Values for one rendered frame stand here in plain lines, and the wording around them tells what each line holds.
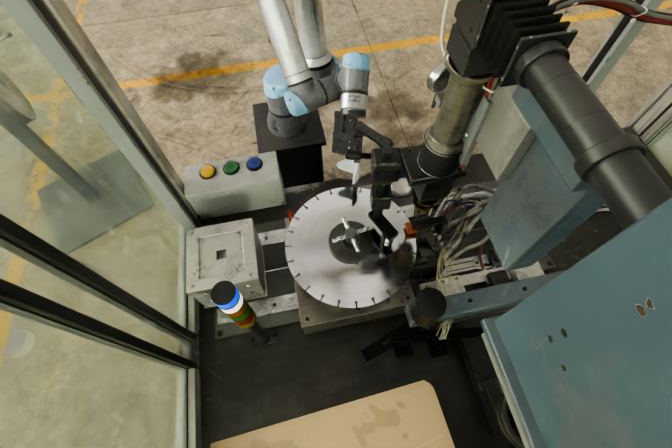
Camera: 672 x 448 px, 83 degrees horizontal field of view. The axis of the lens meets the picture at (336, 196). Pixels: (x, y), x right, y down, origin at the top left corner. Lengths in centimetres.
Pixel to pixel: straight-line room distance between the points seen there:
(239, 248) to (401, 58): 219
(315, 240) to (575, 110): 70
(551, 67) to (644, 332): 24
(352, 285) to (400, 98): 188
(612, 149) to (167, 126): 252
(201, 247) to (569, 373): 87
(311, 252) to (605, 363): 69
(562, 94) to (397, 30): 282
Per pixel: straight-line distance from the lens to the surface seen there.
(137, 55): 332
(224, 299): 73
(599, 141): 39
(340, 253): 94
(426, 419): 109
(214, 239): 108
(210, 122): 261
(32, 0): 72
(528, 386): 53
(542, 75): 43
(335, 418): 107
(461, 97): 60
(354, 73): 105
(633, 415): 41
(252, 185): 115
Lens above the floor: 183
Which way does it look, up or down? 59 degrees down
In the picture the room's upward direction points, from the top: 2 degrees counter-clockwise
